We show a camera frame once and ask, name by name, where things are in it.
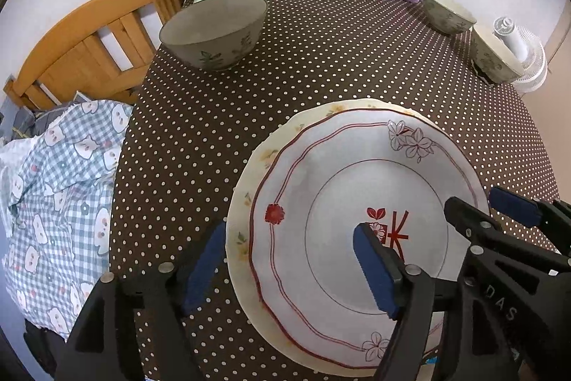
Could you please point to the grey cloth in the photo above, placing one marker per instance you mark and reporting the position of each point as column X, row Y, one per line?
column 26, row 122

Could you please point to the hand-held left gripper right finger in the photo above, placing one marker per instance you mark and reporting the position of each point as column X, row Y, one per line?
column 377, row 274

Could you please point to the blue checkered printed blanket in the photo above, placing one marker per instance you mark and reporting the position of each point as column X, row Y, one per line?
column 67, row 184

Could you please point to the white fan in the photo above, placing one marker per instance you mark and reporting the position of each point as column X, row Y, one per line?
column 533, row 68

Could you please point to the dark cloth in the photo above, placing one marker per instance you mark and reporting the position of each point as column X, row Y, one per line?
column 42, row 349

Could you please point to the brown polka dot tablecloth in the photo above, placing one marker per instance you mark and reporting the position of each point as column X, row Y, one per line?
column 312, row 64

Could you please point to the wooden bed headboard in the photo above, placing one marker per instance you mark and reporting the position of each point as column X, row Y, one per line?
column 89, row 50

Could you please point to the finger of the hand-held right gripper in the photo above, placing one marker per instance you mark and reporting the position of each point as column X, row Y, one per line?
column 513, row 202
column 464, row 213

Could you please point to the beige door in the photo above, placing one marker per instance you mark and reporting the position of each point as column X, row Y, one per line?
column 562, row 37

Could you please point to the white plate with red pattern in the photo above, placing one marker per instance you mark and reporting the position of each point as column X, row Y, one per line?
column 312, row 184

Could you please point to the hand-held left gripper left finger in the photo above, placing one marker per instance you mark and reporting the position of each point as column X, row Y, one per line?
column 203, row 269

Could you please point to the large grey floral bowl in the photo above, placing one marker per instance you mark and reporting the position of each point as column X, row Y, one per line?
column 209, row 46

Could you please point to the yellow floral plate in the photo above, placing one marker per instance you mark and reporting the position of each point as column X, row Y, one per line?
column 250, row 184

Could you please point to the small grey floral bowl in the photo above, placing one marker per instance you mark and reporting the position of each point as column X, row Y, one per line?
column 441, row 17
column 490, row 59

